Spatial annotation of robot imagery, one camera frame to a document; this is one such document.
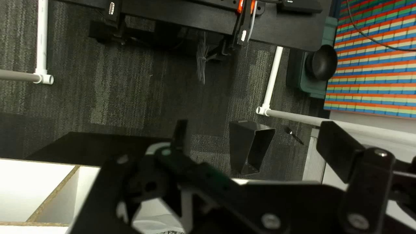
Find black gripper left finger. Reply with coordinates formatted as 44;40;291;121
120;119;234;221

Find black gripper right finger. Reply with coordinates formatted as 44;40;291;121
316;121;395;226

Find black small bin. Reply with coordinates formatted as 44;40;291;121
229;121;276;173

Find black round knob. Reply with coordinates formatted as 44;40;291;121
304;44;338;80

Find white shelf cabinet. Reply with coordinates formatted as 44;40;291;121
0;160;99;234

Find black desk with clamps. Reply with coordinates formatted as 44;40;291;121
60;0;333;53

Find colourful striped wall panel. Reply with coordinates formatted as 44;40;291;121
324;0;416;118

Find white pvc pipe frame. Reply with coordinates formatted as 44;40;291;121
0;0;416;147

